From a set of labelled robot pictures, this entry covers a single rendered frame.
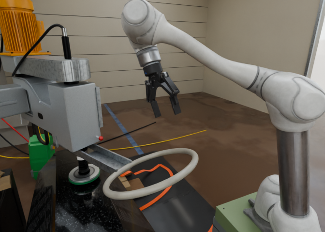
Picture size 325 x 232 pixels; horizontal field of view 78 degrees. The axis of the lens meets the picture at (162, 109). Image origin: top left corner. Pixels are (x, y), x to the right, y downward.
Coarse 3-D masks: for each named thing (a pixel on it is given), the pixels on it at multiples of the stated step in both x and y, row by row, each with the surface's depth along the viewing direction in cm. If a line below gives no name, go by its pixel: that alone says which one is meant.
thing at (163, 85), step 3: (156, 81) 78; (159, 84) 77; (162, 84) 77; (165, 84) 78; (162, 87) 77; (165, 87) 76; (168, 87) 77; (165, 90) 76; (168, 90) 75; (168, 93) 76; (171, 93) 74; (171, 96) 74
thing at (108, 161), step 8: (96, 144) 139; (72, 152) 138; (80, 152) 130; (96, 152) 137; (104, 152) 133; (112, 152) 128; (88, 160) 127; (96, 160) 120; (104, 160) 127; (112, 160) 127; (120, 160) 124; (128, 160) 119; (104, 168) 116; (112, 168) 111
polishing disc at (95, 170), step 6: (78, 168) 152; (90, 168) 152; (96, 168) 152; (72, 174) 145; (78, 174) 145; (90, 174) 145; (96, 174) 145; (72, 180) 139; (78, 180) 139; (84, 180) 139
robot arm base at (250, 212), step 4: (248, 200) 120; (252, 200) 118; (252, 204) 116; (248, 208) 114; (252, 208) 113; (244, 212) 112; (248, 212) 111; (252, 212) 110; (248, 216) 111; (252, 216) 109; (256, 216) 106; (252, 220) 108; (256, 220) 106; (260, 220) 104; (264, 220) 103; (256, 224) 106; (260, 224) 104; (264, 224) 103; (268, 224) 102; (260, 228) 103; (264, 228) 102; (268, 228) 102
